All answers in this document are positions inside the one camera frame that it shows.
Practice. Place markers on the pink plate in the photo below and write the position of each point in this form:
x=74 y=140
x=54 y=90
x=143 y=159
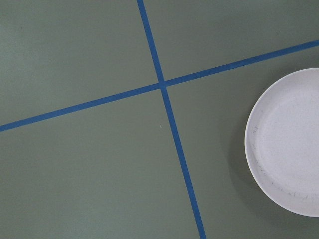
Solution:
x=282 y=142

